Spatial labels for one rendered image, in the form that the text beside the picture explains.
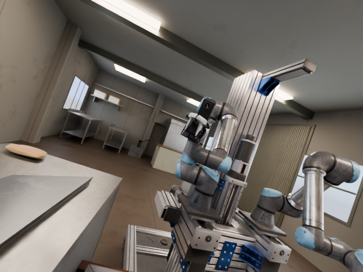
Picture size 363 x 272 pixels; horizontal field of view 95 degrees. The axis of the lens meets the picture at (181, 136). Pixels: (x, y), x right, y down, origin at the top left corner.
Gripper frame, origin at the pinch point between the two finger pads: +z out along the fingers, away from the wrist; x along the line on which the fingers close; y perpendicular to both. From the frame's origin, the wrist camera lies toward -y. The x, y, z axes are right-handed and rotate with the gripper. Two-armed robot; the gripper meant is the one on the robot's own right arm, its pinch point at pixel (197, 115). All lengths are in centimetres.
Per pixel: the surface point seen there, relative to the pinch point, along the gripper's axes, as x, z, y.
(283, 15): -13, -157, -177
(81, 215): 17.4, 0.5, 43.4
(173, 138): 144, -702, 38
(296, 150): -210, -420, -96
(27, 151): 63, -17, 47
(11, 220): 24, 16, 42
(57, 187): 32, -3, 43
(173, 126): 173, -692, -13
